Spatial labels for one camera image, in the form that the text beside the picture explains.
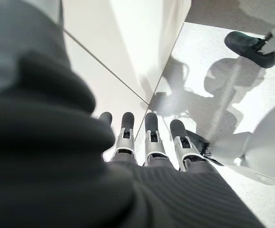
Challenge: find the robot left leg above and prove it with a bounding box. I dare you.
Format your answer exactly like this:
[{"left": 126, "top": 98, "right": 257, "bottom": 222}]
[{"left": 210, "top": 95, "right": 275, "bottom": 186}]

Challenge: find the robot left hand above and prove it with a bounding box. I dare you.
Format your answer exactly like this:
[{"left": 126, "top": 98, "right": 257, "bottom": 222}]
[{"left": 0, "top": 0, "right": 266, "bottom": 228}]

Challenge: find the black robot right foot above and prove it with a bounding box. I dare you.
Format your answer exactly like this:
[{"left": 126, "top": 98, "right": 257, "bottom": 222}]
[{"left": 224, "top": 30, "right": 275, "bottom": 68}]

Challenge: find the white cabinet door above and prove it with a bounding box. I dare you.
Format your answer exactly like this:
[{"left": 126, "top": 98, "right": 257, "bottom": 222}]
[
  {"left": 63, "top": 32, "right": 150, "bottom": 143},
  {"left": 61, "top": 0, "right": 192, "bottom": 109}
]

